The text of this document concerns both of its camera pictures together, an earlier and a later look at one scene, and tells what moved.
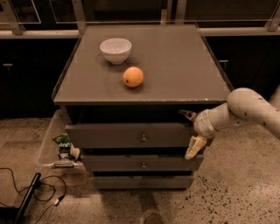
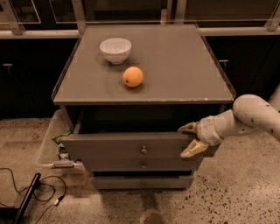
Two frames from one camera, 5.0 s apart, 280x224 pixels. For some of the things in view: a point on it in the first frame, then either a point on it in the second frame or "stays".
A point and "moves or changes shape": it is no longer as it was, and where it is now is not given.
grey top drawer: [130, 136] moves or changes shape
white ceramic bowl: [115, 49] stays
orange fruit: [133, 76] stays
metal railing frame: [78, 23] stays
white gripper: [203, 123] → [206, 131]
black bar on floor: [26, 202] stays
